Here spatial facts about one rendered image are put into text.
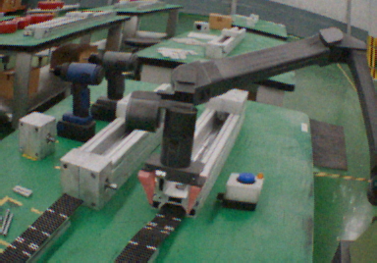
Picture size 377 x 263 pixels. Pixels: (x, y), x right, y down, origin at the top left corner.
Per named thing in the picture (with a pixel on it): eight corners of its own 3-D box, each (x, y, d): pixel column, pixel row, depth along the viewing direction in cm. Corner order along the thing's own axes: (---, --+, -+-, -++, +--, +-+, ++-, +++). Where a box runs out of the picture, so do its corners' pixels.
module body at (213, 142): (195, 218, 108) (202, 184, 106) (149, 208, 110) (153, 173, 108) (243, 123, 184) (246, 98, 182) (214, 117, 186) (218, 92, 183)
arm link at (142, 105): (198, 66, 99) (196, 90, 107) (136, 58, 100) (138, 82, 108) (188, 124, 94) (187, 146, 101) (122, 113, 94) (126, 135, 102)
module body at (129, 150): (111, 197, 112) (112, 163, 109) (75, 184, 113) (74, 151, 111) (188, 112, 187) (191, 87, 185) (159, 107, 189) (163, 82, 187)
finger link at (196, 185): (168, 200, 108) (173, 159, 105) (202, 207, 106) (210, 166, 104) (160, 212, 101) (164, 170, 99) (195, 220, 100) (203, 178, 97)
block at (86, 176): (109, 214, 103) (109, 175, 100) (61, 197, 105) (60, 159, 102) (121, 200, 111) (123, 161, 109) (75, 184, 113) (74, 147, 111)
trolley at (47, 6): (46, 76, 568) (60, -1, 541) (16, 73, 572) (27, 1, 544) (71, 61, 667) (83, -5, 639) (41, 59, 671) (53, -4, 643)
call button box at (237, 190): (254, 212, 114) (260, 187, 112) (213, 206, 116) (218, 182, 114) (258, 199, 122) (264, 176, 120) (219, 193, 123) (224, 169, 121)
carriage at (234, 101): (239, 124, 161) (242, 101, 159) (202, 117, 163) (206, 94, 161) (244, 112, 176) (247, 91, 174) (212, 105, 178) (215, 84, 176)
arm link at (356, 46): (363, 28, 107) (356, 50, 116) (323, 24, 107) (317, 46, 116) (405, 187, 86) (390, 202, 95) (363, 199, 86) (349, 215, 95)
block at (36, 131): (46, 163, 122) (46, 129, 119) (19, 151, 125) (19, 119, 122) (61, 152, 131) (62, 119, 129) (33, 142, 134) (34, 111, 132)
